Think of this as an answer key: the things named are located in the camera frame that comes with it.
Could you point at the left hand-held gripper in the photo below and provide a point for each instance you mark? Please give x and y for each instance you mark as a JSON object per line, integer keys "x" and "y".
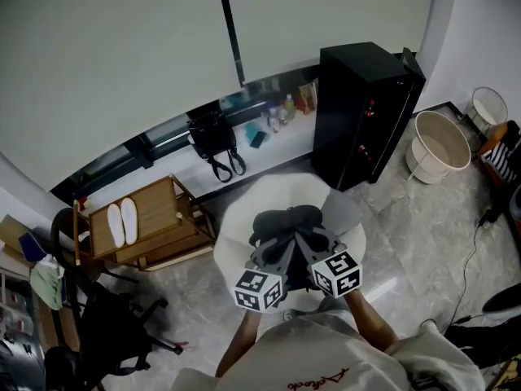
{"x": 250, "y": 283}

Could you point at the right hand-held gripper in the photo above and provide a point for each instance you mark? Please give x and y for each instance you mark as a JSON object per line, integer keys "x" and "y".
{"x": 338, "y": 273}

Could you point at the black garment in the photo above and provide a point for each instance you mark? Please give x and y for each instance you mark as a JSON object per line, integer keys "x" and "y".
{"x": 285, "y": 218}

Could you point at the white egg-shaped seat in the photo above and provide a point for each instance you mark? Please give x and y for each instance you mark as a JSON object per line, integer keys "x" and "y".
{"x": 277, "y": 190}

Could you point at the person's left forearm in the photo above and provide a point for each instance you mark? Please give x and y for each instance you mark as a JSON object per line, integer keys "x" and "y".
{"x": 238, "y": 340}

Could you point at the person's right forearm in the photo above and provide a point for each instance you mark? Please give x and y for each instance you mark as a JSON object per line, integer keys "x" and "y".
{"x": 370, "y": 324}

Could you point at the person's white shirt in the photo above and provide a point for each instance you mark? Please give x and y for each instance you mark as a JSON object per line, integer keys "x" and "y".
{"x": 325, "y": 357}

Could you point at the wooden shelf trolley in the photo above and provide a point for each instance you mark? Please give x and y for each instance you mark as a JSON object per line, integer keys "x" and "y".
{"x": 158, "y": 214}

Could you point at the black smartphone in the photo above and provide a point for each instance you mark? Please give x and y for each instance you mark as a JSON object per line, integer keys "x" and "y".
{"x": 259, "y": 139}

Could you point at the teal cloth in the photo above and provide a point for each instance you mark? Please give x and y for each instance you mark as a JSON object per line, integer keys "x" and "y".
{"x": 250, "y": 130}

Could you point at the black glass-door fridge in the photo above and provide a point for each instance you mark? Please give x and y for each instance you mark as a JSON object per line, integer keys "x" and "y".
{"x": 350, "y": 116}

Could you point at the white bottle blue cap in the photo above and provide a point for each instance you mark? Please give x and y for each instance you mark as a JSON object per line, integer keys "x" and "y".
{"x": 273, "y": 120}

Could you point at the black handbag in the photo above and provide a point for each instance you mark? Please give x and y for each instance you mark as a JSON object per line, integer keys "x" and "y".
{"x": 211, "y": 137}

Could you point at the green drink bottle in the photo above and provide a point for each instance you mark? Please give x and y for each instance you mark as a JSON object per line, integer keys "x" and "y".
{"x": 289, "y": 108}

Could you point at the round white side table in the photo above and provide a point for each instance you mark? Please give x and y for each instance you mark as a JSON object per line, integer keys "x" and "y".
{"x": 435, "y": 153}

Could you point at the red soda bottle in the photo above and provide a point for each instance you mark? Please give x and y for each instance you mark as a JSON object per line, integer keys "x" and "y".
{"x": 370, "y": 108}

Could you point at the black office chair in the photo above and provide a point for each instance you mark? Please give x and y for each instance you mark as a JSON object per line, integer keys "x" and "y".
{"x": 110, "y": 332}

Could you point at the black round floor fan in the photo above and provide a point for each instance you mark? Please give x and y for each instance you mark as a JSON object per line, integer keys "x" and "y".
{"x": 488, "y": 332}

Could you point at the striped pillow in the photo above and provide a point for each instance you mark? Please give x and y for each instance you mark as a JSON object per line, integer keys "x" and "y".
{"x": 500, "y": 161}

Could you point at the orange armchair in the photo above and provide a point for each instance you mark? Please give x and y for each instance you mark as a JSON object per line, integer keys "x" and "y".
{"x": 492, "y": 141}

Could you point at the green cloth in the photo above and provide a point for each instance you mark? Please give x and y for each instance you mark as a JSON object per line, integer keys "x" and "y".
{"x": 46, "y": 283}

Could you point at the white roller blind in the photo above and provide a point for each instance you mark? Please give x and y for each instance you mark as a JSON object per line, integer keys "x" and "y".
{"x": 325, "y": 14}
{"x": 114, "y": 63}

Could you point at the cardboard box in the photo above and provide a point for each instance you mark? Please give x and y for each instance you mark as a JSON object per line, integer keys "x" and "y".
{"x": 12, "y": 234}

